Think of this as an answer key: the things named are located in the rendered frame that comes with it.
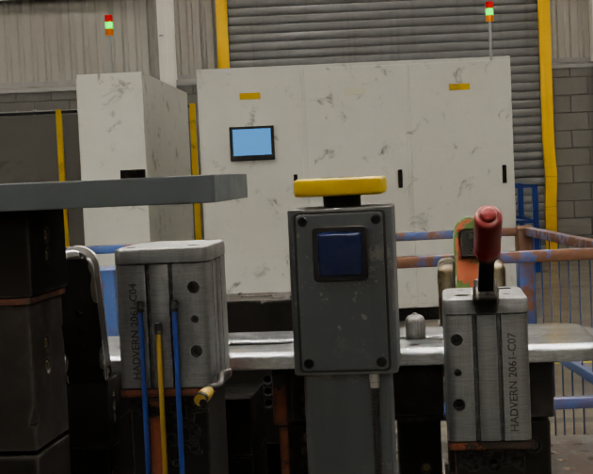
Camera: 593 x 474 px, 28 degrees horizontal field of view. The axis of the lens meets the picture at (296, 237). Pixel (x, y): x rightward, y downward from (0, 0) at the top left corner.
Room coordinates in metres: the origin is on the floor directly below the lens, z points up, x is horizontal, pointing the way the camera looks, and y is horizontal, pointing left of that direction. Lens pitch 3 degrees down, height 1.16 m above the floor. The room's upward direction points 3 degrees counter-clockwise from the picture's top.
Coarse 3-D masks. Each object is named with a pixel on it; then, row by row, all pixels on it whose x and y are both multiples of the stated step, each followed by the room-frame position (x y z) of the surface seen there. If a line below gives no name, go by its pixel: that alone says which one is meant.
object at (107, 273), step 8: (96, 248) 4.18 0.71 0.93; (104, 248) 4.18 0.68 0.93; (112, 248) 4.18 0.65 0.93; (104, 272) 3.01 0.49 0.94; (112, 272) 3.01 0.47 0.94; (104, 280) 3.01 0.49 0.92; (112, 280) 3.01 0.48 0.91; (104, 288) 3.01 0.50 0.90; (112, 288) 3.01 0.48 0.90; (104, 296) 3.01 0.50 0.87; (112, 296) 3.01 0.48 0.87; (104, 304) 3.01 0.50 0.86; (112, 304) 3.01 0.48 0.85; (112, 312) 3.01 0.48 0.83; (112, 320) 3.01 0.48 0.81; (112, 328) 3.01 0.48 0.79
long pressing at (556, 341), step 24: (240, 336) 1.21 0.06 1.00; (264, 336) 1.20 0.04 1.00; (288, 336) 1.19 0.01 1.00; (432, 336) 1.15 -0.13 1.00; (528, 336) 1.12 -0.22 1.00; (552, 336) 1.11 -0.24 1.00; (576, 336) 1.10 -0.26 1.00; (240, 360) 1.07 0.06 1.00; (264, 360) 1.06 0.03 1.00; (288, 360) 1.06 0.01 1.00; (408, 360) 1.05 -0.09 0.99; (432, 360) 1.05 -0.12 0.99; (552, 360) 1.03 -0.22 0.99; (576, 360) 1.03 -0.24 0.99
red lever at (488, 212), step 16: (480, 208) 0.82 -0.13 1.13; (496, 208) 0.82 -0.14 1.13; (480, 224) 0.82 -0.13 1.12; (496, 224) 0.82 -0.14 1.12; (480, 240) 0.83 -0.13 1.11; (496, 240) 0.83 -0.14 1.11; (480, 256) 0.85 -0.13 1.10; (496, 256) 0.85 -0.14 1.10; (480, 272) 0.88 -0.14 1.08; (480, 288) 0.91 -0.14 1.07; (496, 288) 0.91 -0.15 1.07; (480, 304) 0.91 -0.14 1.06; (496, 304) 0.91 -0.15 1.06
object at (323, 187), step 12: (300, 180) 0.79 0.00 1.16; (312, 180) 0.79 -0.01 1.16; (324, 180) 0.79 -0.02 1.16; (336, 180) 0.78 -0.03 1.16; (348, 180) 0.78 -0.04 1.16; (360, 180) 0.78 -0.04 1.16; (372, 180) 0.78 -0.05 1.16; (384, 180) 0.80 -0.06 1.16; (300, 192) 0.79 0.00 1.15; (312, 192) 0.79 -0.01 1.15; (324, 192) 0.78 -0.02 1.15; (336, 192) 0.78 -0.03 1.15; (348, 192) 0.78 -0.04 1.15; (360, 192) 0.78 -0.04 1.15; (372, 192) 0.78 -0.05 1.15; (324, 204) 0.81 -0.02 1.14; (336, 204) 0.80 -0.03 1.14; (348, 204) 0.80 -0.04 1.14; (360, 204) 0.81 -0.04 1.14
